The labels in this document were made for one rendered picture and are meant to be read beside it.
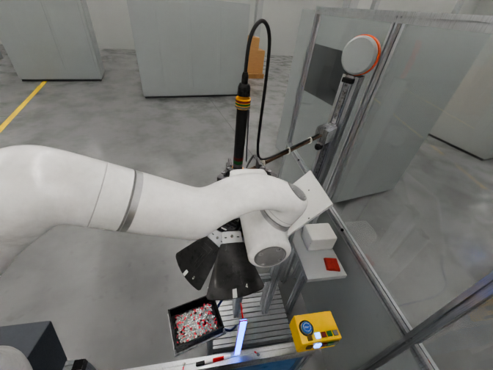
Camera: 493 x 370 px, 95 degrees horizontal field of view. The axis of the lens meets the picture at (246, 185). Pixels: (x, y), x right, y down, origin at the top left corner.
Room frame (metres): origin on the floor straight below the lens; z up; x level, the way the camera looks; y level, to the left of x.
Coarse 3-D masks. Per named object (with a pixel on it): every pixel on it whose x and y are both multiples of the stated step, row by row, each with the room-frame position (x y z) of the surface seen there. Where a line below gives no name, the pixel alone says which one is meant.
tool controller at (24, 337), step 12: (24, 324) 0.23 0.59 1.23; (36, 324) 0.23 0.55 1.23; (48, 324) 0.23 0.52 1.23; (0, 336) 0.19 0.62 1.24; (12, 336) 0.19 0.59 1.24; (24, 336) 0.20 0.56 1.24; (36, 336) 0.20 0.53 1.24; (48, 336) 0.21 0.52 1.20; (24, 348) 0.17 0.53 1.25; (36, 348) 0.17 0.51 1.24; (48, 348) 0.19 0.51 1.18; (60, 348) 0.21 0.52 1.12; (36, 360) 0.15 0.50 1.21; (48, 360) 0.17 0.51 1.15; (60, 360) 0.18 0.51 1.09
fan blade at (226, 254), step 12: (228, 252) 0.58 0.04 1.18; (240, 252) 0.59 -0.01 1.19; (216, 264) 0.53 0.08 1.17; (228, 264) 0.53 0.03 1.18; (240, 264) 0.53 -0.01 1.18; (252, 264) 0.54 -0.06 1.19; (216, 276) 0.48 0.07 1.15; (228, 276) 0.48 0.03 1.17; (240, 276) 0.48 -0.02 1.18; (252, 276) 0.48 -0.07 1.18; (216, 288) 0.44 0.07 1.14; (228, 288) 0.44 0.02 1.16; (240, 288) 0.44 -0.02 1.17; (252, 288) 0.44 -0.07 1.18
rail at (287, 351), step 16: (240, 352) 0.32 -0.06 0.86; (272, 352) 0.34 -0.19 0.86; (288, 352) 0.35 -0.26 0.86; (304, 352) 0.36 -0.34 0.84; (144, 368) 0.24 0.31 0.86; (160, 368) 0.24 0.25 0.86; (176, 368) 0.25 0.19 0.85; (192, 368) 0.25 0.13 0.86; (208, 368) 0.26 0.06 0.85; (224, 368) 0.28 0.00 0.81
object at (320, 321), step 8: (320, 312) 0.43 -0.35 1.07; (328, 312) 0.43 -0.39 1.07; (296, 320) 0.39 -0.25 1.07; (304, 320) 0.39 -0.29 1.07; (312, 320) 0.40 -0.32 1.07; (320, 320) 0.40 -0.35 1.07; (328, 320) 0.40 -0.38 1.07; (296, 328) 0.36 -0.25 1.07; (320, 328) 0.37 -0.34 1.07; (328, 328) 0.37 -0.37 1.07; (336, 328) 0.38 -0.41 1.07; (296, 336) 0.35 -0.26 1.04; (304, 336) 0.34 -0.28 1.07; (312, 336) 0.34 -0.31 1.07; (336, 336) 0.35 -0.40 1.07; (296, 344) 0.33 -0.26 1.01; (304, 344) 0.31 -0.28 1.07
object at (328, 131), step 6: (318, 126) 1.12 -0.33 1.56; (324, 126) 1.13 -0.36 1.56; (330, 126) 1.14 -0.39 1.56; (336, 126) 1.15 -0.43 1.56; (318, 132) 1.10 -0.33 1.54; (324, 132) 1.08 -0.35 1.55; (330, 132) 1.08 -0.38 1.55; (318, 138) 1.09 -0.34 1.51; (324, 138) 1.07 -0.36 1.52; (330, 138) 1.10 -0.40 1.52; (324, 144) 1.07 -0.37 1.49
